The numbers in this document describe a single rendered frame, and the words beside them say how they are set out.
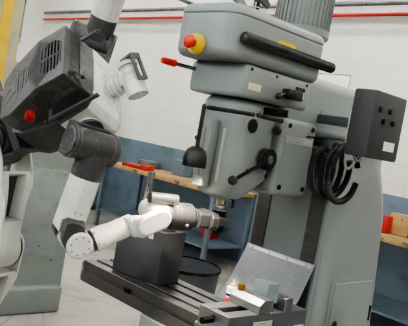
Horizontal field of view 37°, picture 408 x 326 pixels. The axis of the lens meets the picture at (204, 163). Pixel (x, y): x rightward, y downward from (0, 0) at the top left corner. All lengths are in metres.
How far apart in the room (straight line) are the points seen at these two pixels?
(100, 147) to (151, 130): 7.12
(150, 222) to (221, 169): 0.27
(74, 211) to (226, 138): 0.51
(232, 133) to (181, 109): 6.55
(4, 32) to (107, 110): 1.66
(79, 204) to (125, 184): 7.42
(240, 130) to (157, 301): 0.62
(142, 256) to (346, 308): 0.78
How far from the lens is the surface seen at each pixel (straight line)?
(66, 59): 1.76
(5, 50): 3.40
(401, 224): 5.76
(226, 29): 1.78
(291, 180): 2.05
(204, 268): 4.24
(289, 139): 2.01
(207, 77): 1.92
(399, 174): 6.35
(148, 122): 8.90
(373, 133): 1.94
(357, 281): 2.40
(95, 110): 1.78
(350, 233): 2.29
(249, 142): 1.89
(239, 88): 1.82
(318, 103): 2.13
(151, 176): 2.22
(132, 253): 2.21
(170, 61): 1.88
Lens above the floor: 1.51
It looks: 3 degrees down
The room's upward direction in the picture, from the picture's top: 10 degrees clockwise
